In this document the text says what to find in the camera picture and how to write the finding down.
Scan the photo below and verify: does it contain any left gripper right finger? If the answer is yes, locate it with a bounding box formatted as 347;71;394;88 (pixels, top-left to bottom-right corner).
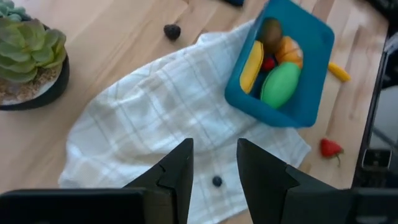
236;139;398;224

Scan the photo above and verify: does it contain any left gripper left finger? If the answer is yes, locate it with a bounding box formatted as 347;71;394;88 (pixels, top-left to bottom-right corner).
0;139;194;224

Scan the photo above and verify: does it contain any red toy strawberry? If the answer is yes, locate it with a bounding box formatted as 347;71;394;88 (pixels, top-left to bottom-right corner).
320;138;345;167

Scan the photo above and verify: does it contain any green toy mango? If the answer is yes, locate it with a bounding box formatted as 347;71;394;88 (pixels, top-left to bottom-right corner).
260;61;302;110

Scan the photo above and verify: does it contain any yellow toy banana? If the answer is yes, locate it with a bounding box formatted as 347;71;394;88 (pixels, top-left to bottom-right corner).
239;40;264;95

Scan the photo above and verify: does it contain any small red toy cherry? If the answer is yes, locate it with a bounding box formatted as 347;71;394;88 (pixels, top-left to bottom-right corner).
261;56;277;72

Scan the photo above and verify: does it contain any small yellow toy pepper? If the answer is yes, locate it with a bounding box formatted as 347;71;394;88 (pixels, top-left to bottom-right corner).
328;62;351;83

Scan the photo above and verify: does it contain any orange toy fruit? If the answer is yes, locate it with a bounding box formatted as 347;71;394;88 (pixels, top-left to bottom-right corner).
275;35;304;69

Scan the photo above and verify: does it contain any brown toy kiwi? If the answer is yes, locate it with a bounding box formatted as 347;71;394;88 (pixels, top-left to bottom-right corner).
259;17;284;54

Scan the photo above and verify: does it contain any dark toy blackberry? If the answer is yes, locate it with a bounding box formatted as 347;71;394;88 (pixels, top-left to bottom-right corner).
164;24;182;41

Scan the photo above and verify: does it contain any teal plastic tupperware container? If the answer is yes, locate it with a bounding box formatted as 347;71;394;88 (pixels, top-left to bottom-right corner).
224;0;336;128

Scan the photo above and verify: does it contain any white checked kitchen towel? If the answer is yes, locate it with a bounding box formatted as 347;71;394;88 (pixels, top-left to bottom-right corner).
58;20;312;224

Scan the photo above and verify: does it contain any succulent in black pot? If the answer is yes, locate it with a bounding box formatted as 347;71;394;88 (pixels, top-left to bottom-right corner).
0;0;71;111

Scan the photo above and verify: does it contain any black aluminium table frame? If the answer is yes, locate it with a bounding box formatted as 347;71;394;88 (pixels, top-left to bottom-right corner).
351;0;398;189

